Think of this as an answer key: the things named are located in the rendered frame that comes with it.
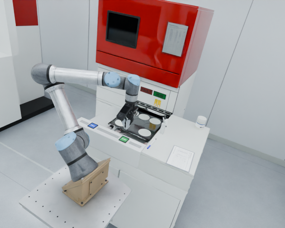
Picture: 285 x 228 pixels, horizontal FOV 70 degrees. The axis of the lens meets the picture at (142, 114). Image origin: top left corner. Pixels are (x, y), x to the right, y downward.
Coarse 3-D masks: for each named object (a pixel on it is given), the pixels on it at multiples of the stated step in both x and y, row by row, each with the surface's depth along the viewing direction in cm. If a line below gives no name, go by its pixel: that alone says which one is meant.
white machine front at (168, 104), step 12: (120, 72) 186; (144, 84) 180; (156, 84) 175; (96, 96) 210; (108, 96) 203; (120, 96) 196; (144, 96) 185; (156, 96) 179; (168, 96) 174; (120, 108) 202; (168, 108) 179
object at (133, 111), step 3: (126, 102) 122; (129, 102) 121; (132, 102) 121; (135, 102) 123; (132, 105) 125; (135, 105) 129; (132, 108) 127; (135, 108) 129; (129, 111) 124; (132, 111) 124; (135, 111) 128; (129, 114) 125; (132, 114) 126; (135, 114) 130; (126, 117) 127; (129, 117) 126
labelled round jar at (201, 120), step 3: (198, 117) 162; (201, 117) 162; (204, 117) 163; (198, 120) 162; (201, 120) 159; (204, 120) 159; (195, 123) 165; (198, 123) 162; (201, 123) 160; (204, 123) 161; (195, 126) 165; (198, 126) 162; (201, 126) 162; (201, 129) 163
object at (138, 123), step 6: (138, 114) 182; (114, 120) 167; (138, 120) 174; (144, 120) 175; (162, 120) 180; (120, 126) 161; (132, 126) 164; (138, 126) 165; (144, 126) 167; (150, 126) 168; (156, 126) 170; (132, 132) 157
